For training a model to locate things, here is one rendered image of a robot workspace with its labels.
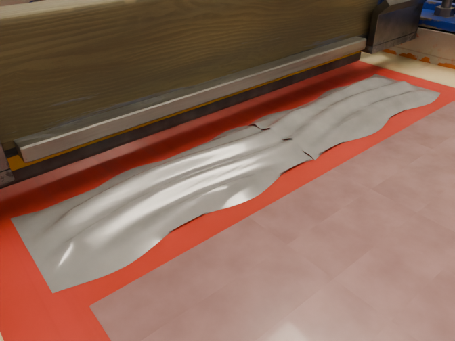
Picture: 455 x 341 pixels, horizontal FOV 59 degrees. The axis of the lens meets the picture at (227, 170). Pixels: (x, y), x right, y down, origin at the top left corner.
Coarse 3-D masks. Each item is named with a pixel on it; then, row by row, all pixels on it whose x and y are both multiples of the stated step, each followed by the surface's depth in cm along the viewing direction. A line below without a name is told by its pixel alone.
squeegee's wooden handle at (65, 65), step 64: (64, 0) 23; (128, 0) 24; (192, 0) 26; (256, 0) 29; (320, 0) 34; (0, 64) 20; (64, 64) 23; (128, 64) 25; (192, 64) 28; (256, 64) 32; (0, 128) 22
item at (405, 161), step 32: (352, 64) 44; (288, 96) 37; (448, 96) 36; (384, 128) 31; (416, 128) 31; (448, 128) 31; (320, 160) 28; (352, 160) 27; (384, 160) 27; (416, 160) 27; (448, 160) 27; (384, 192) 24; (416, 192) 24; (448, 192) 24; (448, 224) 22
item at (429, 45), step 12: (420, 36) 44; (432, 36) 43; (444, 36) 42; (396, 48) 47; (408, 48) 45; (420, 48) 44; (432, 48) 43; (444, 48) 42; (420, 60) 45; (432, 60) 44; (444, 60) 43
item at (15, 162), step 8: (344, 56) 41; (320, 64) 39; (296, 72) 37; (248, 88) 34; (136, 128) 29; (112, 136) 28; (88, 144) 27; (64, 152) 26; (8, 160) 24; (16, 160) 24; (40, 160) 25; (16, 168) 24
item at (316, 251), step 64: (192, 128) 32; (0, 192) 25; (64, 192) 25; (320, 192) 24; (0, 256) 20; (192, 256) 20; (256, 256) 20; (320, 256) 20; (384, 256) 20; (448, 256) 20; (0, 320) 17; (64, 320) 17; (128, 320) 17; (192, 320) 17; (256, 320) 17; (320, 320) 17; (384, 320) 17; (448, 320) 17
